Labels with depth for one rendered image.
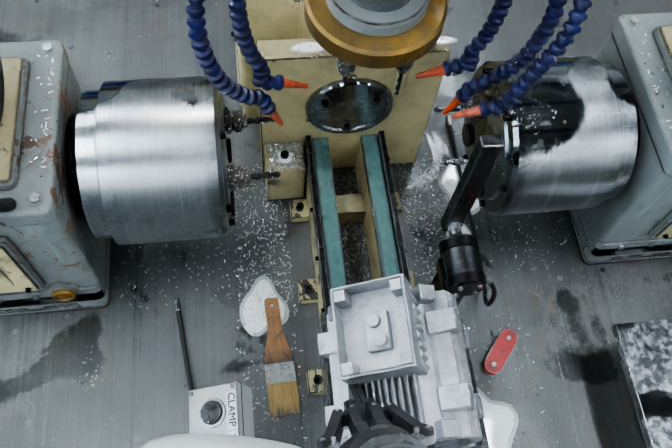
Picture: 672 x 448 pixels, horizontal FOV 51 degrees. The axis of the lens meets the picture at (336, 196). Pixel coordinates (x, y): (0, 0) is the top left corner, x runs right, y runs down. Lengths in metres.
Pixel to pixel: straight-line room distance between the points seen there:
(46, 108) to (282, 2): 0.40
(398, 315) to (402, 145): 0.48
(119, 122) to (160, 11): 0.64
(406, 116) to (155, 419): 0.66
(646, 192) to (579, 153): 0.14
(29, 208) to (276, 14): 0.49
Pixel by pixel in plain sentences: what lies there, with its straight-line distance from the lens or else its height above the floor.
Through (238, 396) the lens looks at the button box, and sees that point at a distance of 0.94.
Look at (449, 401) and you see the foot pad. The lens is 0.94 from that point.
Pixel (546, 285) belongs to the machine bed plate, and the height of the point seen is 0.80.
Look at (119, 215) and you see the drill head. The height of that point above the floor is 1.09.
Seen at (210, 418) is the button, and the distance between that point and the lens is 0.94.
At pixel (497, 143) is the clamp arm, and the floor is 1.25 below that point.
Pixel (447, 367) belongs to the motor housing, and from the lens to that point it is 0.96.
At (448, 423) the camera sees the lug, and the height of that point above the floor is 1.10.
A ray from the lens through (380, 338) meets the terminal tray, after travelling 0.92.
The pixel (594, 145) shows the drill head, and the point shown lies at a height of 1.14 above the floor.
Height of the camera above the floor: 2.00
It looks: 62 degrees down
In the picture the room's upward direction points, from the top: 8 degrees clockwise
